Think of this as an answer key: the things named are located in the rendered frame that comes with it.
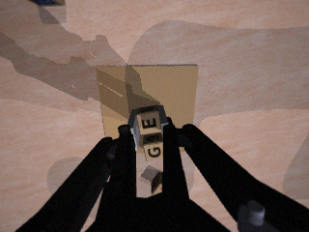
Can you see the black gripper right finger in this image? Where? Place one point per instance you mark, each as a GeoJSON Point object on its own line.
{"type": "Point", "coordinates": [255, 206]}

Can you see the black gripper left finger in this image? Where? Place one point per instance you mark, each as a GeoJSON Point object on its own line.
{"type": "Point", "coordinates": [70, 205]}

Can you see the tan flat mat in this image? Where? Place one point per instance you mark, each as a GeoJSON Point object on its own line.
{"type": "Point", "coordinates": [124, 88]}

